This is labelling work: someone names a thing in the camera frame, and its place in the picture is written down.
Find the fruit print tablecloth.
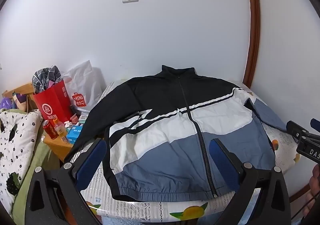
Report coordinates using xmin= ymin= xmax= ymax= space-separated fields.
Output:
xmin=70 ymin=81 xmax=304 ymax=225

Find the purple plastic object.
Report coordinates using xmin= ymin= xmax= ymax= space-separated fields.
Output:
xmin=0 ymin=97 xmax=13 ymax=110

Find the white floral quilt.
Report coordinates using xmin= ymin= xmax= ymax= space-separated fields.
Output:
xmin=0 ymin=109 xmax=44 ymax=215

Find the red paper bag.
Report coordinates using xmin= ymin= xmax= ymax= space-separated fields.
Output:
xmin=32 ymin=80 xmax=74 ymax=125

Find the red soda can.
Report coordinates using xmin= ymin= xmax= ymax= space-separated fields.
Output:
xmin=43 ymin=119 xmax=59 ymax=140

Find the person's right hand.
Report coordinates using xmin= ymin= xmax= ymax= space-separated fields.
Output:
xmin=302 ymin=165 xmax=320 ymax=218

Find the orange drink bottle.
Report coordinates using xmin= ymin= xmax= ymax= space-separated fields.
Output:
xmin=52 ymin=119 xmax=68 ymax=142

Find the green bed sheet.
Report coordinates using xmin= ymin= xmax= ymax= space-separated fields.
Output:
xmin=11 ymin=137 xmax=60 ymax=223

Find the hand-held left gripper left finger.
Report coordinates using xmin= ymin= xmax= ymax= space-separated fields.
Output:
xmin=27 ymin=137 xmax=108 ymax=225

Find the blue cardboard box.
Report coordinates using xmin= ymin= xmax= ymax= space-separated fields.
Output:
xmin=66 ymin=125 xmax=84 ymax=144

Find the grey plaid cloth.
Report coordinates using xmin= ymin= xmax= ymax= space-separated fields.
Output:
xmin=32 ymin=65 xmax=63 ymax=95

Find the wooden headboard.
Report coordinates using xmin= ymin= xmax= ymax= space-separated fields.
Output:
xmin=2 ymin=82 xmax=35 ymax=110

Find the wooden nightstand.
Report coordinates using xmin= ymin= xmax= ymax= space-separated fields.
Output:
xmin=42 ymin=135 xmax=75 ymax=163

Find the black white blue jacket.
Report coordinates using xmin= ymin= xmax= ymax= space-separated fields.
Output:
xmin=64 ymin=65 xmax=288 ymax=202

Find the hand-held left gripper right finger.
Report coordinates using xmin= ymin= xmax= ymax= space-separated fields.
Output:
xmin=209 ymin=138 xmax=292 ymax=225

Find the brown wooden door frame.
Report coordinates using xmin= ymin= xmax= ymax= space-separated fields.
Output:
xmin=242 ymin=0 xmax=262 ymax=89

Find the white plastic bag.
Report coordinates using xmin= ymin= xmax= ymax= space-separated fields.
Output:
xmin=62 ymin=60 xmax=107 ymax=115

